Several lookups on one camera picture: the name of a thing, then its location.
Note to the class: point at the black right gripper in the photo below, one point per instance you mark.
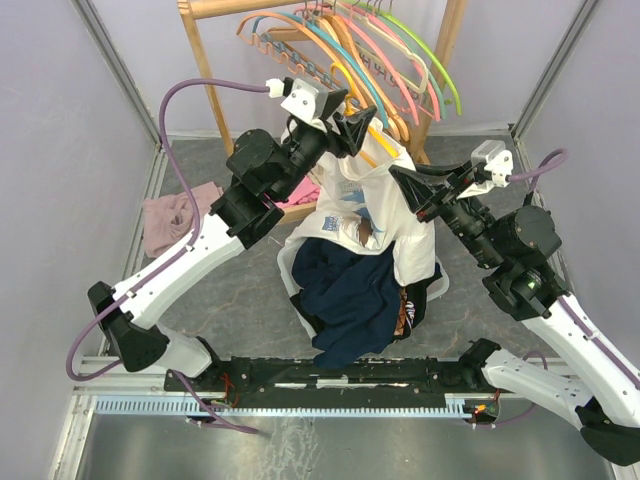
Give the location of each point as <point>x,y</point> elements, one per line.
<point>431,191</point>

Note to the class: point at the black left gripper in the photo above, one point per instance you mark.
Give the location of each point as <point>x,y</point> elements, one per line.
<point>352,127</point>

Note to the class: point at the white printed t shirt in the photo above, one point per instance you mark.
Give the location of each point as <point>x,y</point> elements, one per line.
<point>361,208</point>

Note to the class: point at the turquoise plastic hanger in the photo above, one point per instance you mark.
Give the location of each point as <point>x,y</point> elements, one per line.
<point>350,60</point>

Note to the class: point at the navy blue t shirt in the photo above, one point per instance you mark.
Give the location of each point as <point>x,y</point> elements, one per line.
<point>356,298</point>

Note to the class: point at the peach orange plastic hanger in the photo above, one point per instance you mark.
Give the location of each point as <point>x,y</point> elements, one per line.
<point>274,37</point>

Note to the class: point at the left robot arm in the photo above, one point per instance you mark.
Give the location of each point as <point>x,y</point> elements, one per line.
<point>265,172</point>

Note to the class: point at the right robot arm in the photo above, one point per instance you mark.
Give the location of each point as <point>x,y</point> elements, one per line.
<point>602,401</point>

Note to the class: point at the pink plastic hanger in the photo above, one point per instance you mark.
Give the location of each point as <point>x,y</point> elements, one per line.
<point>383,70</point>

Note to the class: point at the lime green hanger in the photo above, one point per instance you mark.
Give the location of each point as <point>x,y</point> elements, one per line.
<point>430,50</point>

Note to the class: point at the hot pink cloth in rack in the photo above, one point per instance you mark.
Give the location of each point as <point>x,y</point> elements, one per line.
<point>306,192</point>

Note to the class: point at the white perforated plastic basket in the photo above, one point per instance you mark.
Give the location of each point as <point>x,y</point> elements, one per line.
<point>285,260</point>

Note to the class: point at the wooden clothes rack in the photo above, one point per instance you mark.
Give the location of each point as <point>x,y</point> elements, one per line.
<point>192,11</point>

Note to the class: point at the mauve pink crumpled garment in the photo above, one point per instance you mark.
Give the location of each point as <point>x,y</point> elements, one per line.
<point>167,219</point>

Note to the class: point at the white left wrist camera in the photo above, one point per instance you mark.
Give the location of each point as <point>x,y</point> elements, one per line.
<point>308,101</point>

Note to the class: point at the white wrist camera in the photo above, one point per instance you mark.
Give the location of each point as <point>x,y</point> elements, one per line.
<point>492,163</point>
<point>308,101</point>

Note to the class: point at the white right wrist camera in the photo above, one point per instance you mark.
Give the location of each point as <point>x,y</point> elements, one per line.
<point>492,163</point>

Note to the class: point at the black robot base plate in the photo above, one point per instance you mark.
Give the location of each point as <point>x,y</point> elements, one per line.
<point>368,383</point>

